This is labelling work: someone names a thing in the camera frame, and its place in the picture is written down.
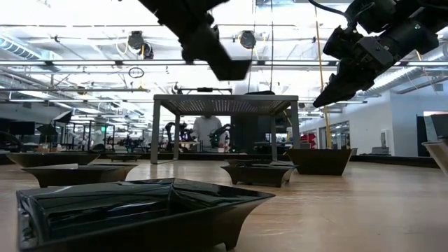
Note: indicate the black aluminium table frame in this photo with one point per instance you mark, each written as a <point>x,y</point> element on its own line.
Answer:
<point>385,159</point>

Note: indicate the black background robot arm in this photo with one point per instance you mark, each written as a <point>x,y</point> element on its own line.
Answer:
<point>220,134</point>
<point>176,131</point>

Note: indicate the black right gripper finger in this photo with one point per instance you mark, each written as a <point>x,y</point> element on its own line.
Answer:
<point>343,98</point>
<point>353,84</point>

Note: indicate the black flared square plate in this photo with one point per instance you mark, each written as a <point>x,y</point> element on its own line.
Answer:
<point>105,210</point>

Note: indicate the black shallow square plate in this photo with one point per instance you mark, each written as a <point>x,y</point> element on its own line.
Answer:
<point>77,176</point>

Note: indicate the long ceiling light strip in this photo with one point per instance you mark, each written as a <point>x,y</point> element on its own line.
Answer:
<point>87,62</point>

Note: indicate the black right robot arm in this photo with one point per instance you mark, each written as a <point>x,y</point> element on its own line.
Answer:
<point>420,28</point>

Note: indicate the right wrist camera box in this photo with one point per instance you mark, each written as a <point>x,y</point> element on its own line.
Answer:
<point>377,52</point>

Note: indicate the red storage bins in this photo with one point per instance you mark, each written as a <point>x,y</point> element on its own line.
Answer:
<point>309,139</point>

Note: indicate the black mini square plate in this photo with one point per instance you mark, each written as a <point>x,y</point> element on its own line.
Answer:
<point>52,160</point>
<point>124,158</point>

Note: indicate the black monitor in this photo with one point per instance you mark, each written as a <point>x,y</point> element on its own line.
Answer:
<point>21,128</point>

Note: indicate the black stepped square plate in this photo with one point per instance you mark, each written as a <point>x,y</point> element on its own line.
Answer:
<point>259,176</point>

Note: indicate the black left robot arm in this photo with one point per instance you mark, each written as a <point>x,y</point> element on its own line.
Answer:
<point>175,14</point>

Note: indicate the silver ventilation duct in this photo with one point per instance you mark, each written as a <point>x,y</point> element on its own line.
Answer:
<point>413,71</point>

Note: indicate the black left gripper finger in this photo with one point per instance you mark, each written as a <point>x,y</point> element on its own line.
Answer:
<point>221,66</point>

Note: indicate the grey perforated metal riser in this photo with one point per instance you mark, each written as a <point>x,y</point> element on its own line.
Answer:
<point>227,98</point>

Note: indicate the person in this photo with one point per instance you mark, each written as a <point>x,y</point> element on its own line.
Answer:
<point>206,133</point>

